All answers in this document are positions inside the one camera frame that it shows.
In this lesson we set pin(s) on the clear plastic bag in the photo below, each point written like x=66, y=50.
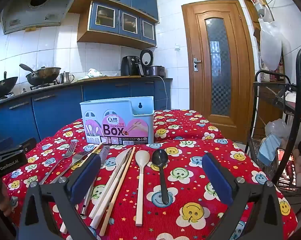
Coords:
x=275, y=128

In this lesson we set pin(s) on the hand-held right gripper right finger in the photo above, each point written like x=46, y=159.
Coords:
x=215, y=177

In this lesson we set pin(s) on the light blue plastic container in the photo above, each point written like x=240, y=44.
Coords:
x=269, y=150

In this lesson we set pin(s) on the cream plastic fork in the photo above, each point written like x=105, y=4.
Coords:
x=123, y=158

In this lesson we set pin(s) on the smartphone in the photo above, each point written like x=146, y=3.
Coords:
x=288, y=170

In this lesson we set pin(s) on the gas stove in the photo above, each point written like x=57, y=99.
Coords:
x=40, y=88

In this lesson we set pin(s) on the black spoon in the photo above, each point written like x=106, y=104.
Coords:
x=159, y=157

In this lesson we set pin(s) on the brown wok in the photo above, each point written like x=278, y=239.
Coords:
x=43, y=75

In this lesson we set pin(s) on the grey range hood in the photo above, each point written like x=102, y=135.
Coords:
x=40, y=12

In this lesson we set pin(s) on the metal fork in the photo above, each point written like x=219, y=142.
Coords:
x=71, y=146
x=75, y=158

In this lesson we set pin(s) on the white hanging plastic bag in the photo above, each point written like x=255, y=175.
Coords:
x=270, y=42

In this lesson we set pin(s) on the white cloth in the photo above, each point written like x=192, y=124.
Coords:
x=93, y=73

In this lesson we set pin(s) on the cream plastic spoon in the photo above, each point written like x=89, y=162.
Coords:
x=142, y=158

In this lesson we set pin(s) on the blue glass-door wall cabinet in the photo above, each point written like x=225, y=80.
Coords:
x=110, y=17

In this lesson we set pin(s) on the light blue utensil holder box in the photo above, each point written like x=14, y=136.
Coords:
x=115, y=110

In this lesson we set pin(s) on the metal knife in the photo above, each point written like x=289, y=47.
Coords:
x=105, y=155

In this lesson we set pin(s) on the dark rice cooker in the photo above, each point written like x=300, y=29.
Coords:
x=155, y=71

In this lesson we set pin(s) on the white light switch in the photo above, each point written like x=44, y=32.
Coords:
x=177, y=47

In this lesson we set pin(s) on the blue kitchen base cabinets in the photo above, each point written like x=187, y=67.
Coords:
x=53, y=110

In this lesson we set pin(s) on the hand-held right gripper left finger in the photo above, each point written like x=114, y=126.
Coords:
x=86, y=172

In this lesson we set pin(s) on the pale wooden chopstick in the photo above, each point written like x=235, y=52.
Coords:
x=115, y=197
x=93, y=151
x=100, y=200
x=63, y=227

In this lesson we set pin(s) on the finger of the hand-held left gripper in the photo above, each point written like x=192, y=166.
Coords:
x=1, y=146
x=28, y=145

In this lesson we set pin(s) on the black metal rack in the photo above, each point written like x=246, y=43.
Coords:
x=300, y=65

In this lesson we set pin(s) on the black air fryer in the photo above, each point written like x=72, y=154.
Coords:
x=129, y=66

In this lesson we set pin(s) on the red smiley printed tablecloth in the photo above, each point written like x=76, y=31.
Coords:
x=190, y=155

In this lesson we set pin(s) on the metal kettle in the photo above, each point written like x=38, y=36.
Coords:
x=65, y=77

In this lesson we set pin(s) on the person's left hand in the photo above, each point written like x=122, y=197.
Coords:
x=4, y=197

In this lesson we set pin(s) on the pile of eggs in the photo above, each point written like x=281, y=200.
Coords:
x=300, y=175

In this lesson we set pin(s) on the wooden door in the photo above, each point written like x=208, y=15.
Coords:
x=198, y=100

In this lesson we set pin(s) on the black wok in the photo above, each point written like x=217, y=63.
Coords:
x=3, y=85

